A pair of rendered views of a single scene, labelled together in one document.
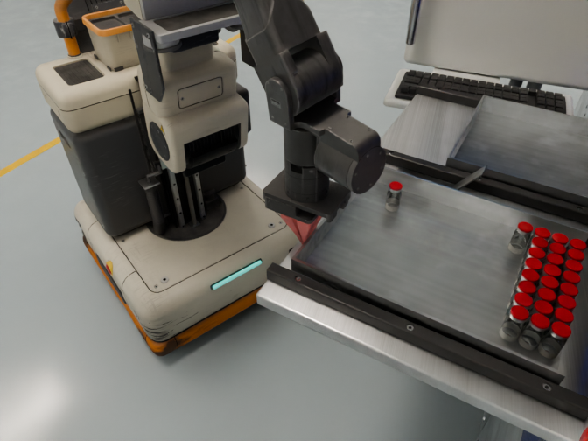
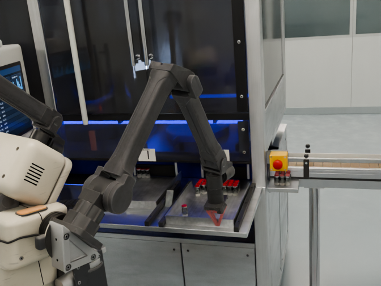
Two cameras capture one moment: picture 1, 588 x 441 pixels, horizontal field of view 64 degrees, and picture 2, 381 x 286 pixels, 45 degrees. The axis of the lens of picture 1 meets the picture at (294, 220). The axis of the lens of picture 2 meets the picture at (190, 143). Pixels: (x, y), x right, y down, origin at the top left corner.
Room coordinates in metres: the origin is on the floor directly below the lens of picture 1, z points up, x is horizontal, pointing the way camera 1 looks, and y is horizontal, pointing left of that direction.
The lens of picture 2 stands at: (0.87, 1.42, 1.68)
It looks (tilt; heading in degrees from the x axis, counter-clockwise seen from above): 17 degrees down; 258
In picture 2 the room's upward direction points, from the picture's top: 5 degrees counter-clockwise
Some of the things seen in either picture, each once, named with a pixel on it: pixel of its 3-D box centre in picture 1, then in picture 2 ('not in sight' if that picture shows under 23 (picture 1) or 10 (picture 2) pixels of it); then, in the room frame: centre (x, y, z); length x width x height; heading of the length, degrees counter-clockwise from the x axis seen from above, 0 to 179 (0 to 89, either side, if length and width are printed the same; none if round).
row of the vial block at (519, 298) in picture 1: (526, 280); (216, 189); (0.40, -0.30, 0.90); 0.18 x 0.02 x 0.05; 150
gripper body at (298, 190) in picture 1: (306, 178); (215, 196); (0.49, -0.02, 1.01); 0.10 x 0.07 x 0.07; 60
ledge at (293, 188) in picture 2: not in sight; (284, 184); (0.09, -0.31, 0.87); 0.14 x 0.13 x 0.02; 60
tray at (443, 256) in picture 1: (442, 253); (210, 202); (0.46, -0.21, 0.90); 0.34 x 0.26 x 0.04; 60
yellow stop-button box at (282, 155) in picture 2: not in sight; (279, 160); (0.13, -0.28, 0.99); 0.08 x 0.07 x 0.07; 60
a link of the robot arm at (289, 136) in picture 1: (311, 138); (215, 179); (0.48, -0.02, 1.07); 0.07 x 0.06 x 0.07; 42
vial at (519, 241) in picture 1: (521, 238); (197, 190); (0.48, -0.32, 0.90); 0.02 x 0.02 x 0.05
